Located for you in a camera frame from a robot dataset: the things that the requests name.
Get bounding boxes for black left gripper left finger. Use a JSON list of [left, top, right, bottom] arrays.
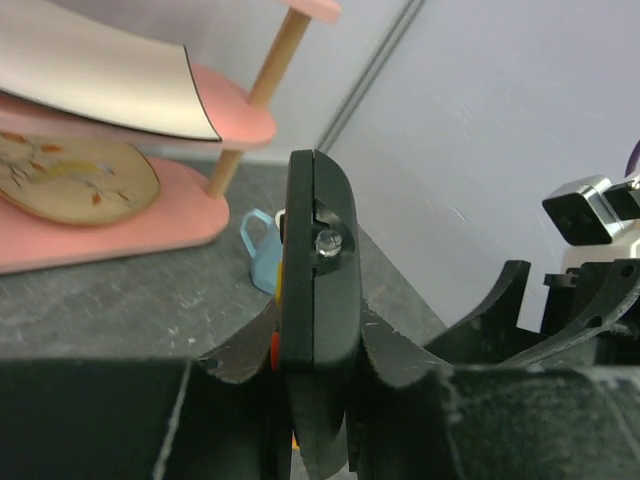
[[1, 303, 292, 479]]

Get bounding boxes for pink three-tier shelf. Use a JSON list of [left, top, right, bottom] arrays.
[[1, 1, 341, 274]]

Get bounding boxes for light blue mug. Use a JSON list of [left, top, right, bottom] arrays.
[[239, 208, 285, 295]]

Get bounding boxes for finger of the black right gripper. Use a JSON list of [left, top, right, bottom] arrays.
[[424, 260, 531, 364]]

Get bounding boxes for white square plate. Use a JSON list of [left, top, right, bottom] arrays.
[[1, 1, 220, 141]]

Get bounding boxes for black remote control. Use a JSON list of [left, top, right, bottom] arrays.
[[275, 149, 362, 479]]

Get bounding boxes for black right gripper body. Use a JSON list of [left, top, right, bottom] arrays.
[[501, 259, 639, 367]]

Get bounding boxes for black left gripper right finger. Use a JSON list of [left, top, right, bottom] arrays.
[[347, 308, 639, 479]]

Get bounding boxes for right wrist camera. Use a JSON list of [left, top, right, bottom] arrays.
[[542, 174, 639, 270]]

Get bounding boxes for beige bird-painted bowl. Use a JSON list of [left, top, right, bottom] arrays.
[[1, 131, 161, 226]]

